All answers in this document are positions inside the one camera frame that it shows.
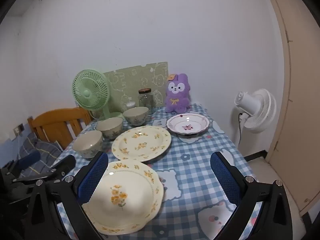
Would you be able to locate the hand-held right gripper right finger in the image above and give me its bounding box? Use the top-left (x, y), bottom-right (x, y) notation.
top-left (210, 151), bottom-right (293, 240)

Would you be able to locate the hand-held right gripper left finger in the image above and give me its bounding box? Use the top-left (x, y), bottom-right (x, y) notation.
top-left (26, 151), bottom-right (109, 240)

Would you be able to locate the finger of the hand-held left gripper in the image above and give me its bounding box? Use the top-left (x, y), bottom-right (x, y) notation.
top-left (12, 154), bottom-right (76, 184)
top-left (7, 151), bottom-right (42, 178)

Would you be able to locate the cream floral bowl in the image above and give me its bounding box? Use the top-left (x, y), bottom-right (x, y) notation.
top-left (122, 107), bottom-right (150, 127)
top-left (72, 130), bottom-right (103, 158)
top-left (96, 117), bottom-right (124, 140)

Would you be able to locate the scalloped yellow floral plate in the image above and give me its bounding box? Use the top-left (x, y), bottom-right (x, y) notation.
top-left (81, 159), bottom-right (164, 235)

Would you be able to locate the round yellow floral plate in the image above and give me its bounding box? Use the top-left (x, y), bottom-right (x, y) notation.
top-left (111, 126), bottom-right (172, 162)

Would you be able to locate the white plate red pattern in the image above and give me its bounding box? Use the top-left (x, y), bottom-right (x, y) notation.
top-left (166, 114), bottom-right (210, 136)

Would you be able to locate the grey plaid pillow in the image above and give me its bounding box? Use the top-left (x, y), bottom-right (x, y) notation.
top-left (14, 132), bottom-right (63, 178)

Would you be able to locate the blue checked tablecloth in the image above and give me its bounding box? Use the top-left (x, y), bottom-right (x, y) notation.
top-left (54, 104), bottom-right (260, 240)

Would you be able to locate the wooden bed headboard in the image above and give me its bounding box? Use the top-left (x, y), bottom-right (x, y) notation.
top-left (27, 107), bottom-right (93, 150)

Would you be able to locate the green desk fan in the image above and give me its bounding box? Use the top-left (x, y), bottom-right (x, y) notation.
top-left (72, 69), bottom-right (124, 121)

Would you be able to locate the white standing fan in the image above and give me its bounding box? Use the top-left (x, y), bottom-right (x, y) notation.
top-left (234, 88), bottom-right (277, 134)

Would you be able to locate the glass jar dark lid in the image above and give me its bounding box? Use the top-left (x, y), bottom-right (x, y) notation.
top-left (138, 88), bottom-right (153, 115)

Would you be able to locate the purple plush toy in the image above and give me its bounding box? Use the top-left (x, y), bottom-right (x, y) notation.
top-left (164, 73), bottom-right (192, 114)

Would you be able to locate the beige wooden door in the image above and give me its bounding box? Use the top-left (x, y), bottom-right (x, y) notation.
top-left (260, 0), bottom-right (320, 217)

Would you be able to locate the green printed board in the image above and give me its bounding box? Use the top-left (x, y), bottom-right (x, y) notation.
top-left (103, 61), bottom-right (169, 113)

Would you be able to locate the black fan cable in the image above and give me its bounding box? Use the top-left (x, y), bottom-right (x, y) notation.
top-left (237, 114), bottom-right (247, 147)

